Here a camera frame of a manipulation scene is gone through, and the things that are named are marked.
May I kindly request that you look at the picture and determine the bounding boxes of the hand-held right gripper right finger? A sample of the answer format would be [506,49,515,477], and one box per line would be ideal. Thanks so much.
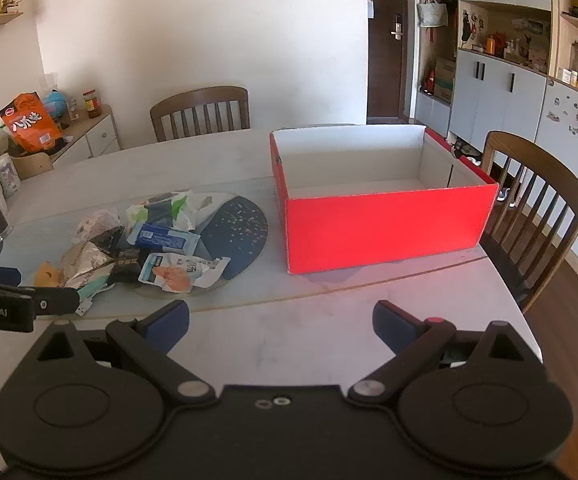
[347,300,542,405]

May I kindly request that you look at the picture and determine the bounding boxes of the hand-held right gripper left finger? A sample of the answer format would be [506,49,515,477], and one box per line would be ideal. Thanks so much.
[34,300,220,409]

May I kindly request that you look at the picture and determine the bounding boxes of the orange plush toy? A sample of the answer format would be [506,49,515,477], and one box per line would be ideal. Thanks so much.
[35,261,66,288]

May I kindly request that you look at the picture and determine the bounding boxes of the white packet orange picture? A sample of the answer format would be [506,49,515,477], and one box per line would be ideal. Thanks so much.
[139,252,232,293]

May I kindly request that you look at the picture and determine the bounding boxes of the black gold print packet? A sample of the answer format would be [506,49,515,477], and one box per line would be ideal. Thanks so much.
[108,249,144,287]

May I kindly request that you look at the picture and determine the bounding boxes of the blue tissue packet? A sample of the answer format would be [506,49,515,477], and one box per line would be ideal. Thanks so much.
[134,222,202,256]

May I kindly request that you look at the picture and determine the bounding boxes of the clear pink print packet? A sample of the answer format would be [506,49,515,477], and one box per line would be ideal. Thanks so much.
[73,209,122,243]

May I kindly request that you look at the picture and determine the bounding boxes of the red cardboard box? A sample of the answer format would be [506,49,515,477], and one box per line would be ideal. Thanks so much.
[269,125,500,276]

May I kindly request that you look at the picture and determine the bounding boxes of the white green snack bag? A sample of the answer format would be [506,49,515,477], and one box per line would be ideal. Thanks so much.
[125,189,220,235]

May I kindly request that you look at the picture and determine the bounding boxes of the white marble desktop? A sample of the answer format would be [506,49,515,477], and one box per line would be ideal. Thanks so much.
[0,125,544,441]

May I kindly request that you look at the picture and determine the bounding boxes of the dark speckled clear packet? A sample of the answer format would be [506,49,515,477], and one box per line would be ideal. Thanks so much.
[86,226,126,253]

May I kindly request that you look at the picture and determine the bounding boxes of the white printed pouch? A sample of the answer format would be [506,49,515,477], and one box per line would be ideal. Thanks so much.
[0,152,22,198]

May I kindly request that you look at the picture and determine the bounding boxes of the dark blue speckled mat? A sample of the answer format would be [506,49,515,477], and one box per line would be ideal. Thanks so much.
[199,197,270,281]

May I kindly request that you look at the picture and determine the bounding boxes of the orange snack bag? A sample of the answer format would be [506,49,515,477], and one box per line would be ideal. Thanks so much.
[0,92,64,153]

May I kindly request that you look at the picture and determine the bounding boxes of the white sideboard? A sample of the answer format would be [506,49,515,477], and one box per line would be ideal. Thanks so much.
[11,105,122,181]

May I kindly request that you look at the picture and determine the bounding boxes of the blue globe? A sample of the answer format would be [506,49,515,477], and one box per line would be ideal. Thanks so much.
[44,90,70,122]

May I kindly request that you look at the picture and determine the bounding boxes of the brown wooden chair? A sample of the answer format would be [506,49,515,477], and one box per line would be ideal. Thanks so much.
[479,131,578,316]
[150,86,251,143]

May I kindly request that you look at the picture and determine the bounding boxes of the dark wooden door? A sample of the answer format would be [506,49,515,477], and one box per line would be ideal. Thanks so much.
[366,0,417,122]

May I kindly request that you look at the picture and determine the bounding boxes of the grey tote bag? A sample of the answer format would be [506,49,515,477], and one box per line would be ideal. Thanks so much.
[416,0,451,28]

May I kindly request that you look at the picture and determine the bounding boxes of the white wooden wall cabinet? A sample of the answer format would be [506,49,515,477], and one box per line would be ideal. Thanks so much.
[411,0,578,271]

